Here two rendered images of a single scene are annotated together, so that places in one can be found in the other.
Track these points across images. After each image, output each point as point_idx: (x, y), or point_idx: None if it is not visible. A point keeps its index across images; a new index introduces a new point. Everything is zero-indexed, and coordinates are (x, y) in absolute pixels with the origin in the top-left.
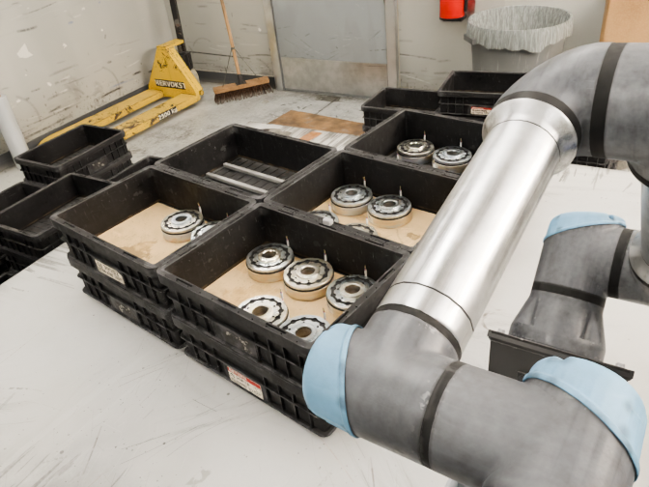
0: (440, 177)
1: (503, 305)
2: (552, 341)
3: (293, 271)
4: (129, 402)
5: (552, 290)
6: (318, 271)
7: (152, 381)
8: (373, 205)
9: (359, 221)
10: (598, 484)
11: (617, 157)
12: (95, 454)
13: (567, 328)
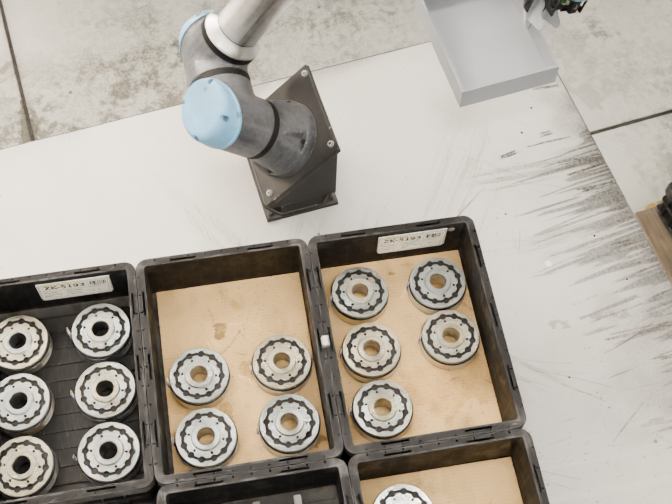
0: (148, 314)
1: None
2: (311, 116)
3: (381, 363)
4: (578, 448)
5: (278, 120)
6: (364, 337)
7: (547, 458)
8: (209, 394)
9: (234, 404)
10: None
11: None
12: (628, 414)
13: (297, 108)
